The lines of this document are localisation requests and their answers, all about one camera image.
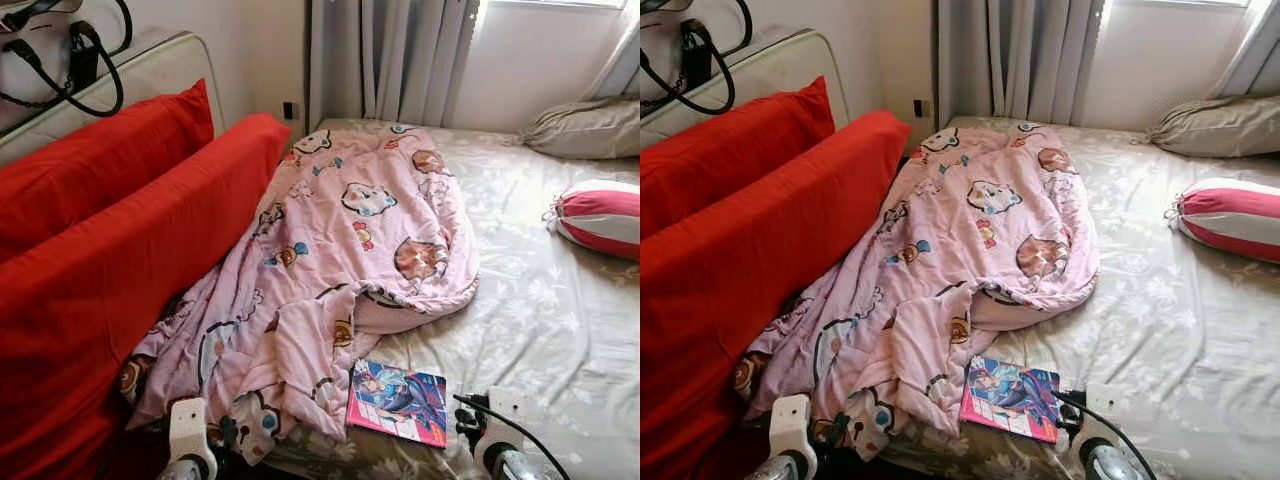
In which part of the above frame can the red fabric cushion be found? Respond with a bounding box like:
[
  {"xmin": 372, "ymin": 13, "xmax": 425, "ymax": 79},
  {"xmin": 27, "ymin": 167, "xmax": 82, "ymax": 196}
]
[
  {"xmin": 640, "ymin": 76, "xmax": 836, "ymax": 241},
  {"xmin": 640, "ymin": 110, "xmax": 913, "ymax": 480},
  {"xmin": 0, "ymin": 112, "xmax": 293, "ymax": 480},
  {"xmin": 0, "ymin": 80, "xmax": 216, "ymax": 263}
]

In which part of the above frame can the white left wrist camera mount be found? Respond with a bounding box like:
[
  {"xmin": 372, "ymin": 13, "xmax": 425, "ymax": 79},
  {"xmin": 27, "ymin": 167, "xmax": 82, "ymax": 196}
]
[
  {"xmin": 768, "ymin": 394, "xmax": 816, "ymax": 471},
  {"xmin": 168, "ymin": 398, "xmax": 219, "ymax": 471}
]

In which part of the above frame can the pink white striped bolster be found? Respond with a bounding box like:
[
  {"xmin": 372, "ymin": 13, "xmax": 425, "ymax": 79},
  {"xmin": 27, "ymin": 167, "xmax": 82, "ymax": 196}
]
[
  {"xmin": 545, "ymin": 180, "xmax": 641, "ymax": 263},
  {"xmin": 1165, "ymin": 178, "xmax": 1280, "ymax": 265}
]

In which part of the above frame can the grey floral bed sheet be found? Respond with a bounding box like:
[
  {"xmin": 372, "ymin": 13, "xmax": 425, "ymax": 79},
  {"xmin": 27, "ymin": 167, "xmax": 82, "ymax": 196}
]
[
  {"xmin": 870, "ymin": 115, "xmax": 1280, "ymax": 480},
  {"xmin": 230, "ymin": 118, "xmax": 641, "ymax": 480}
]

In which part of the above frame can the beige pillow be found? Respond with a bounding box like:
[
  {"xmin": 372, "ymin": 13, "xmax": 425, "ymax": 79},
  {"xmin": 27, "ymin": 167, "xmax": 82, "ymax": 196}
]
[
  {"xmin": 1145, "ymin": 95, "xmax": 1280, "ymax": 159},
  {"xmin": 520, "ymin": 97, "xmax": 641, "ymax": 161}
]

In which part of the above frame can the black charger with coiled cable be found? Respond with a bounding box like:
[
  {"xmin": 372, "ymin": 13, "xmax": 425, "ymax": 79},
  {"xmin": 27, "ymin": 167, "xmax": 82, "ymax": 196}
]
[
  {"xmin": 640, "ymin": 0, "xmax": 753, "ymax": 116},
  {"xmin": 0, "ymin": 0, "xmax": 133, "ymax": 119}
]

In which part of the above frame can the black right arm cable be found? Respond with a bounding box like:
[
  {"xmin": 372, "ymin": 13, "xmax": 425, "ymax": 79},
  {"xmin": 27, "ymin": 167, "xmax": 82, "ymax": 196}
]
[
  {"xmin": 1052, "ymin": 390, "xmax": 1161, "ymax": 480},
  {"xmin": 453, "ymin": 393, "xmax": 546, "ymax": 480}
]

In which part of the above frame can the pink cartoon print blanket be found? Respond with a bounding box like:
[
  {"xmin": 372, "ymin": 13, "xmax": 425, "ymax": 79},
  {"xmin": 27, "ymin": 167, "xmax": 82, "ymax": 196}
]
[
  {"xmin": 733, "ymin": 122, "xmax": 1101, "ymax": 463},
  {"xmin": 118, "ymin": 125, "xmax": 481, "ymax": 466}
]

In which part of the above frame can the colourful comic book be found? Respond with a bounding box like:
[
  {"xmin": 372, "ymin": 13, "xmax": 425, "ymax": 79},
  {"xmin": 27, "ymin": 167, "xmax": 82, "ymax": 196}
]
[
  {"xmin": 345, "ymin": 358, "xmax": 449, "ymax": 449},
  {"xmin": 958, "ymin": 355, "xmax": 1063, "ymax": 444}
]

